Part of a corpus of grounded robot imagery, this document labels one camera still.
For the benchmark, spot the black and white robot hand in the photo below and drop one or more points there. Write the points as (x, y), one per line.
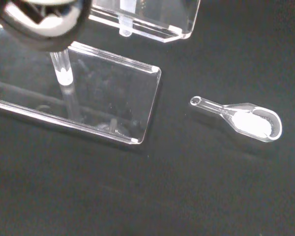
(46, 22)

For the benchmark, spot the clear acrylic funnel stand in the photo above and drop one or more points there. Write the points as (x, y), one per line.
(113, 98)

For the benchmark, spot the glass weighing funnel with powder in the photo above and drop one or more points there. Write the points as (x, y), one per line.
(250, 123)

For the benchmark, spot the black bench cloth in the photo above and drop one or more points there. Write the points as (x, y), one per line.
(211, 186)

